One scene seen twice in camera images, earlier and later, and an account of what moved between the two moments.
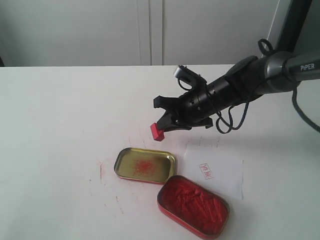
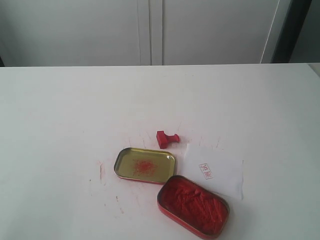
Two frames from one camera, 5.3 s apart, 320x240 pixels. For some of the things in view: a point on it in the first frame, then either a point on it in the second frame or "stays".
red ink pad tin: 203,210 stays
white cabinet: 133,32 stays
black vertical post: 296,14 stays
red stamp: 158,135 → 163,139
